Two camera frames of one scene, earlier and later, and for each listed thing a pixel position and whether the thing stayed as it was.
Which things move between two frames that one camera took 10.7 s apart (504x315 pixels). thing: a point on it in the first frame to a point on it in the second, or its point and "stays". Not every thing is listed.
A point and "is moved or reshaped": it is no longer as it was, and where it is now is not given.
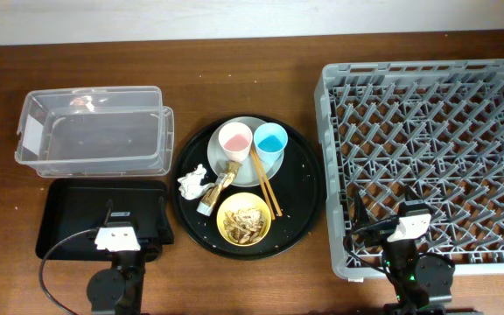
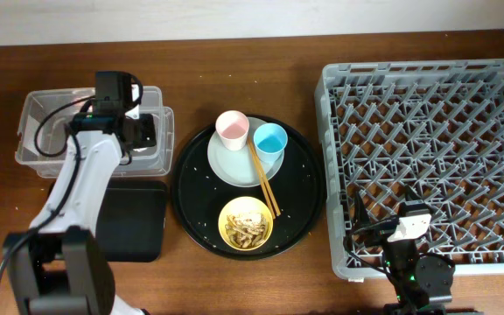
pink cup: (235, 138) is moved or reshaped
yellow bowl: (243, 219) stays
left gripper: (163, 229) to (150, 136)
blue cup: (270, 139) stays
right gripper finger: (409, 194) stays
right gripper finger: (360, 214) stays
